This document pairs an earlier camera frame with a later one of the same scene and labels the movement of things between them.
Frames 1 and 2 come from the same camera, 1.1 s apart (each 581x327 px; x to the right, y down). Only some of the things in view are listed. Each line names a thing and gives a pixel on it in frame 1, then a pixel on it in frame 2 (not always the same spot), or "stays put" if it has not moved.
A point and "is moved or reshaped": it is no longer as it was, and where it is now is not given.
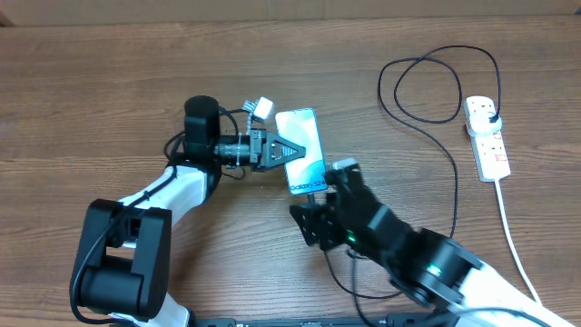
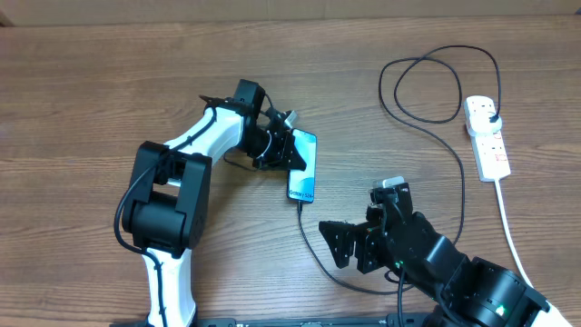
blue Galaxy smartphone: (307, 173) is moved or reshaped
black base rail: (347, 322) stays put
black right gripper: (321, 220) → (369, 235)
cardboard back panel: (124, 13) stays put
